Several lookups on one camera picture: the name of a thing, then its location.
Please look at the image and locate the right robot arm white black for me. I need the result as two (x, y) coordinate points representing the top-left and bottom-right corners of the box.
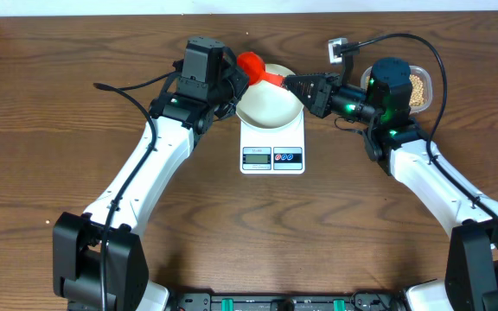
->
(283, 58), (498, 310)

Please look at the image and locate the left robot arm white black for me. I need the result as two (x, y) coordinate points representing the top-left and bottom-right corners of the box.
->
(53, 36), (249, 311)

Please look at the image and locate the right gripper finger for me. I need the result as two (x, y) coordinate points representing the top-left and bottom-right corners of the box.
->
(290, 86), (331, 117)
(284, 73), (338, 93)

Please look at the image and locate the clear plastic container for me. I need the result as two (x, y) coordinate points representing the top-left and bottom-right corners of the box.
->
(361, 59), (433, 117)

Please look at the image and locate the red measuring scoop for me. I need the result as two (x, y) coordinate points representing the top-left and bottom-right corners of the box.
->
(237, 52), (284, 87)

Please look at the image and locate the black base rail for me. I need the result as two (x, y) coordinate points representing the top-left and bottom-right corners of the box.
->
(164, 291), (409, 311)

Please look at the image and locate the white bowl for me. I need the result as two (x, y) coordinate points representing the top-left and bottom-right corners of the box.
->
(236, 80), (303, 129)

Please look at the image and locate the soybeans pile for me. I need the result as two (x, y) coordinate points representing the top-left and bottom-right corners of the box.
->
(409, 74), (425, 107)

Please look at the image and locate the white digital kitchen scale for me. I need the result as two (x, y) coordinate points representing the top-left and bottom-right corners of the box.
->
(239, 111), (306, 175)

